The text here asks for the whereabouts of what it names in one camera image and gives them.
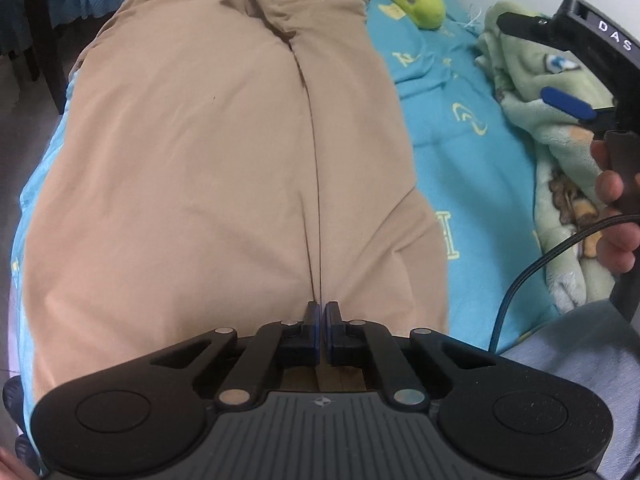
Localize dark blue shoe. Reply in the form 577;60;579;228
2;375;40;477

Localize tan trousers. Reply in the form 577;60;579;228
22;0;452;411

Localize person's grey pants leg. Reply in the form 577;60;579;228
499;300;640;463

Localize person's right hand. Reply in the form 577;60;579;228
582;139;640;275

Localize teal printed bed sheet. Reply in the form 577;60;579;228
9;0;557;342

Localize green plush toy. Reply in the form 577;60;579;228
375;0;447;31

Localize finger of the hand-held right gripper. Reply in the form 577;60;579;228
497;11;557;42
541;86;619;130

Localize black cable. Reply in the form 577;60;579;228
491;213;640;357

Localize green cartoon fleece blanket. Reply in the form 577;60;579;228
474;1;618;313

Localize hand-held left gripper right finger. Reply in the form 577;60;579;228
325;301;496;407

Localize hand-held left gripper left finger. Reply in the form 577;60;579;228
149;301;322;409

